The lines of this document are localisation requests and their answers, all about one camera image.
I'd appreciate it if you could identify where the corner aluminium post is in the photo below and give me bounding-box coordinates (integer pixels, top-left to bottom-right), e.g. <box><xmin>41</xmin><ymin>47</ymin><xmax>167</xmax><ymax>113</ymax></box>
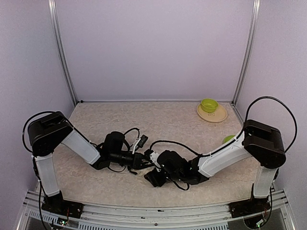
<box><xmin>48</xmin><ymin>0</ymin><xmax>78</xmax><ymax>106</ymax></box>
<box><xmin>232</xmin><ymin>0</ymin><xmax>261</xmax><ymax>107</ymax></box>

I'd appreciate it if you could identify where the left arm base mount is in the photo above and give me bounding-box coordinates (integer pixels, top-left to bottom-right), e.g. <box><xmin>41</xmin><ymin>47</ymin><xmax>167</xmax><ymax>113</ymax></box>
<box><xmin>41</xmin><ymin>200</ymin><xmax>84</xmax><ymax>219</ymax></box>

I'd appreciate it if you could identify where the green plastic bowl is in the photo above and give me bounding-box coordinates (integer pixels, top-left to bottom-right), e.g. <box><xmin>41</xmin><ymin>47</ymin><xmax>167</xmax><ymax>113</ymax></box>
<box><xmin>201</xmin><ymin>98</ymin><xmax>219</xmax><ymax>113</ymax></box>

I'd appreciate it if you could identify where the beige folding umbrella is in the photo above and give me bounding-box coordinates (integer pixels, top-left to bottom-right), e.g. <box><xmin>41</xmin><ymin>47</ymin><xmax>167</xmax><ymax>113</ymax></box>
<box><xmin>130</xmin><ymin>167</ymin><xmax>154</xmax><ymax>177</ymax></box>

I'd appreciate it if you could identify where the beige round plate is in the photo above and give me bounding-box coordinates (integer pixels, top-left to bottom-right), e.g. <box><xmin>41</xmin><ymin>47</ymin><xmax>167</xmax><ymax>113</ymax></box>
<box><xmin>197</xmin><ymin>104</ymin><xmax>228</xmax><ymax>123</ymax></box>

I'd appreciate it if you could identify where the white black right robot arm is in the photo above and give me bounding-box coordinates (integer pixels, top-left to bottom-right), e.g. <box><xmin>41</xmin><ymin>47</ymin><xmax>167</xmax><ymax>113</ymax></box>
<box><xmin>144</xmin><ymin>120</ymin><xmax>286</xmax><ymax>199</ymax></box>

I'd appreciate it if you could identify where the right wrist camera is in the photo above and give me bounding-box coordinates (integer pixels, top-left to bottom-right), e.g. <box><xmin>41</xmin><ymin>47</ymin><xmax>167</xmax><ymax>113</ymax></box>
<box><xmin>144</xmin><ymin>149</ymin><xmax>161</xmax><ymax>170</ymax></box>

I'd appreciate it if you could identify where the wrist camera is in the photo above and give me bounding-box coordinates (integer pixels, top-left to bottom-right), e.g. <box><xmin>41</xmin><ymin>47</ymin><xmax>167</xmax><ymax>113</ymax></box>
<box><xmin>132</xmin><ymin>135</ymin><xmax>148</xmax><ymax>154</ymax></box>
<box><xmin>144</xmin><ymin>149</ymin><xmax>161</xmax><ymax>170</ymax></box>

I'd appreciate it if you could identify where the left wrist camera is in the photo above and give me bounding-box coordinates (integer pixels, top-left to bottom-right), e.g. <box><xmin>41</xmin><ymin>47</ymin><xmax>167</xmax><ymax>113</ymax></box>
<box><xmin>132</xmin><ymin>135</ymin><xmax>148</xmax><ymax>154</ymax></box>

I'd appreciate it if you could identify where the left corner aluminium post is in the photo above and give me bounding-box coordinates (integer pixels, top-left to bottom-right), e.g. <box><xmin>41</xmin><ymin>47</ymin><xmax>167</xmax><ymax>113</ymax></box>
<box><xmin>48</xmin><ymin>0</ymin><xmax>78</xmax><ymax>106</ymax></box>

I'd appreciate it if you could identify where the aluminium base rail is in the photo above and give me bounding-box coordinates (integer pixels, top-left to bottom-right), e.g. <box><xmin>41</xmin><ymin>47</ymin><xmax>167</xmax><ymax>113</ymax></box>
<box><xmin>15</xmin><ymin>190</ymin><xmax>297</xmax><ymax>230</ymax></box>

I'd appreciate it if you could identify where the right corner aluminium post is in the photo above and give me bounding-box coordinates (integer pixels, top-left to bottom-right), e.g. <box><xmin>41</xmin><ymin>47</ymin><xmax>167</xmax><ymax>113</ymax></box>
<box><xmin>232</xmin><ymin>0</ymin><xmax>261</xmax><ymax>107</ymax></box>

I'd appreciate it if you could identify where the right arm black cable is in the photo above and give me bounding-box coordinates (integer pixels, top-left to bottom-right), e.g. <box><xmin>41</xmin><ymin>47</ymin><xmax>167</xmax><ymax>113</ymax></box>
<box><xmin>151</xmin><ymin>96</ymin><xmax>298</xmax><ymax>156</ymax></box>

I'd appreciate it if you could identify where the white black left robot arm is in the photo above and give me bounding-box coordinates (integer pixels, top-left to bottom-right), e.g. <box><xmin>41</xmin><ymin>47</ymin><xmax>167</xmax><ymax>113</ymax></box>
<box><xmin>22</xmin><ymin>111</ymin><xmax>148</xmax><ymax>201</ymax></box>

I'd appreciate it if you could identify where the green flat plate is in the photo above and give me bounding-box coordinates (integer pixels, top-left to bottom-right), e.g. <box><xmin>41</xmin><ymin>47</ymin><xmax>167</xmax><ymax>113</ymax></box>
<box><xmin>223</xmin><ymin>135</ymin><xmax>236</xmax><ymax>144</ymax></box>

